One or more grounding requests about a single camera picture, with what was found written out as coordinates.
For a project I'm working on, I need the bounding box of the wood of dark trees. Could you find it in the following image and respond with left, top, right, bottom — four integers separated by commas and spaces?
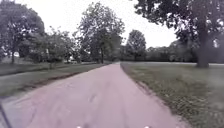
145, 39, 199, 64

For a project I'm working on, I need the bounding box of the large tree with thick trunk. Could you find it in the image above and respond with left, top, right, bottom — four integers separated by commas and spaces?
133, 0, 224, 69

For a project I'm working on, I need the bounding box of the pinkish grey paved path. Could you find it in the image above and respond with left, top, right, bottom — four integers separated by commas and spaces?
0, 62, 193, 128

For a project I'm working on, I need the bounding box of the grass strip with worn edge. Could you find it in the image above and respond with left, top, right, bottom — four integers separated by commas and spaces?
0, 61, 109, 99

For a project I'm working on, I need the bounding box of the tall leafy tree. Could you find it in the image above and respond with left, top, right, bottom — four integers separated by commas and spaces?
75, 1, 126, 65

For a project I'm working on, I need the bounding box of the wide grass field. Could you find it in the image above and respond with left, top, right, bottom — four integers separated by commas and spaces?
119, 61, 224, 128

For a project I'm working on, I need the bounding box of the row of trees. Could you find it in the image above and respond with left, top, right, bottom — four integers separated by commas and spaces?
0, 0, 79, 66

